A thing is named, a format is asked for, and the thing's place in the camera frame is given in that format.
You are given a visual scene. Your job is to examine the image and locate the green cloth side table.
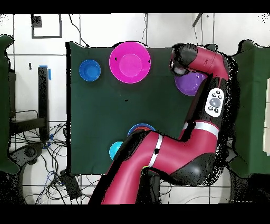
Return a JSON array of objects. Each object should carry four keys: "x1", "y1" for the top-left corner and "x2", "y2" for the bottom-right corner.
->
[
  {"x1": 228, "y1": 40, "x2": 270, "y2": 178},
  {"x1": 0, "y1": 34, "x2": 21, "y2": 175}
]

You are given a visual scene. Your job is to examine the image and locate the small cyan ribbed bowl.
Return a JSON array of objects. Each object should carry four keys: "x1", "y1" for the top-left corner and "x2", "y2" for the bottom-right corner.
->
[{"x1": 109, "y1": 141, "x2": 124, "y2": 161}]

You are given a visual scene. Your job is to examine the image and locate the tangle of black cables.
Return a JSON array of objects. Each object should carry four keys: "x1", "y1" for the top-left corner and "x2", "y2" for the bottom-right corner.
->
[{"x1": 10, "y1": 122, "x2": 100, "y2": 204}]

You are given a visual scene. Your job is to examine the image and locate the small dark blue bowl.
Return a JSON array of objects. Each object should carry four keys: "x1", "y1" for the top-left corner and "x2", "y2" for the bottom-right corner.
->
[{"x1": 79, "y1": 59, "x2": 102, "y2": 82}]

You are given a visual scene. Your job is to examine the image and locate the large purple plastic bowl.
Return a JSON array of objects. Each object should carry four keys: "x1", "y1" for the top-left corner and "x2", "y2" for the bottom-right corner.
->
[{"x1": 174, "y1": 71, "x2": 208, "y2": 97}]

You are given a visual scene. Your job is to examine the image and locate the thin black floor cable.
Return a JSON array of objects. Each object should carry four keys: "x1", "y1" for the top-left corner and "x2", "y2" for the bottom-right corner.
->
[{"x1": 68, "y1": 14, "x2": 89, "y2": 48}]

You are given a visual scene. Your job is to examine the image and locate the white box stack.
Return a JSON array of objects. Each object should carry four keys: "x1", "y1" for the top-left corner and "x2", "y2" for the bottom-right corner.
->
[{"x1": 262, "y1": 78, "x2": 270, "y2": 156}]

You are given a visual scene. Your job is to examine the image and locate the large light blue bowl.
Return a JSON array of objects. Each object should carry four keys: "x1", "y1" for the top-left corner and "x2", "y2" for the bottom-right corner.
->
[{"x1": 127, "y1": 123, "x2": 156, "y2": 137}]

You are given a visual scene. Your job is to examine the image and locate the large pink plastic bowl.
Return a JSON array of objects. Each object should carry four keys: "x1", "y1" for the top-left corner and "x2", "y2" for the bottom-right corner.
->
[{"x1": 109, "y1": 41, "x2": 152, "y2": 85}]

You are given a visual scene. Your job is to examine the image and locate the dark green tablecloth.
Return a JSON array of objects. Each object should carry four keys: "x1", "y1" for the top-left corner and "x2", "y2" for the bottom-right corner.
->
[{"x1": 66, "y1": 41, "x2": 218, "y2": 177}]

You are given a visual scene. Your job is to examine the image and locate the black metal stand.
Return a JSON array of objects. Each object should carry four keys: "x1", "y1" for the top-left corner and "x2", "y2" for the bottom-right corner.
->
[{"x1": 9, "y1": 66, "x2": 50, "y2": 141}]

